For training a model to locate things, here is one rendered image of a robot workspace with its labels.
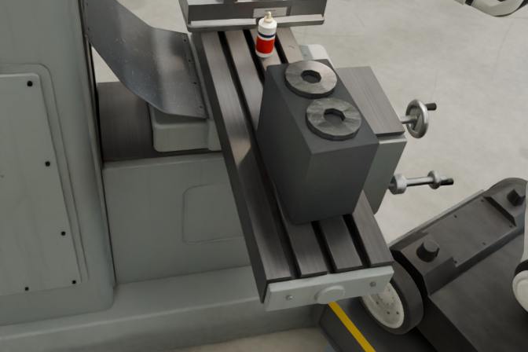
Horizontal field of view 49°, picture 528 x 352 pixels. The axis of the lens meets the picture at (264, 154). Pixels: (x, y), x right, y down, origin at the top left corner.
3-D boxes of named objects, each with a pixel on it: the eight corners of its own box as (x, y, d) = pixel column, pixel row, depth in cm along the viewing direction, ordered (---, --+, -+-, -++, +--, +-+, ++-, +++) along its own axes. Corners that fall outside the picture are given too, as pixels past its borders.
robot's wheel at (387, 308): (409, 339, 149) (435, 300, 134) (395, 348, 147) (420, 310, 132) (359, 280, 159) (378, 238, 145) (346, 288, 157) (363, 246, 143)
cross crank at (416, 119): (416, 118, 181) (428, 89, 172) (431, 145, 173) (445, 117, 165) (368, 122, 177) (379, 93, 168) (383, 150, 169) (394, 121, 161)
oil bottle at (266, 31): (269, 46, 137) (276, 6, 129) (273, 57, 135) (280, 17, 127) (253, 47, 136) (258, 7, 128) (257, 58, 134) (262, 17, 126)
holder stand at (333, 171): (310, 130, 119) (329, 51, 105) (354, 213, 106) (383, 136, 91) (254, 138, 116) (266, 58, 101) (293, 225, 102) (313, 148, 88)
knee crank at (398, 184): (446, 176, 178) (453, 163, 174) (455, 191, 174) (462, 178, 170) (381, 184, 173) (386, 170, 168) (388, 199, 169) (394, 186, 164)
